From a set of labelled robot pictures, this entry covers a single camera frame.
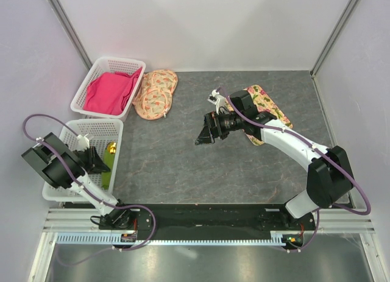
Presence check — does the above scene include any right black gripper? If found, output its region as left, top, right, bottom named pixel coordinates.
left=195, top=110, right=244, bottom=145

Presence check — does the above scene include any green paper napkin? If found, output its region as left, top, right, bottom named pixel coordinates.
left=101, top=142, right=117, bottom=190

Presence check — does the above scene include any iridescent gold spoon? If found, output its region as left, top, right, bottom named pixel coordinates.
left=106, top=141, right=117, bottom=154

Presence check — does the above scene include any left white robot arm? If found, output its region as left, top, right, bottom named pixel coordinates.
left=21, top=133, right=136, bottom=230

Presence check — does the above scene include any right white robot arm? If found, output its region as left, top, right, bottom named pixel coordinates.
left=195, top=90, right=353, bottom=230

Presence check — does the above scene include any empty white plastic basket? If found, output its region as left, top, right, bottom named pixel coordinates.
left=58, top=119, right=123, bottom=193

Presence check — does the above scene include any floral fabric pouch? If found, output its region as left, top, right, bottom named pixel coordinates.
left=132, top=69, right=179, bottom=121

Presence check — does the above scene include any floral rectangular tray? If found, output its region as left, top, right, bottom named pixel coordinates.
left=227, top=84, right=294, bottom=146

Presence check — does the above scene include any pink cloth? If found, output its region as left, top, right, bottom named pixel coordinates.
left=83, top=68, right=142, bottom=116

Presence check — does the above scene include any white basket with pink cloth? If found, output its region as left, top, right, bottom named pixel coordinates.
left=71, top=57, right=146, bottom=121

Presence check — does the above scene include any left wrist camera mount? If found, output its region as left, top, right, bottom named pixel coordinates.
left=76, top=133, right=90, bottom=151

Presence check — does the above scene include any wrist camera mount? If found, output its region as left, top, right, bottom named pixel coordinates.
left=76, top=133, right=90, bottom=151
left=207, top=89, right=226, bottom=113

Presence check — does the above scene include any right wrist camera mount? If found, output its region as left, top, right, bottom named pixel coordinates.
left=207, top=89, right=226, bottom=113

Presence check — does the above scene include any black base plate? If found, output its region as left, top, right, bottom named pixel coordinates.
left=97, top=203, right=314, bottom=243

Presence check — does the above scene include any white slotted cable duct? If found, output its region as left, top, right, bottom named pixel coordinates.
left=57, top=232, right=303, bottom=246

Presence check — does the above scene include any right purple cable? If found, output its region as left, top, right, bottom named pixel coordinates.
left=218, top=86, right=372, bottom=255

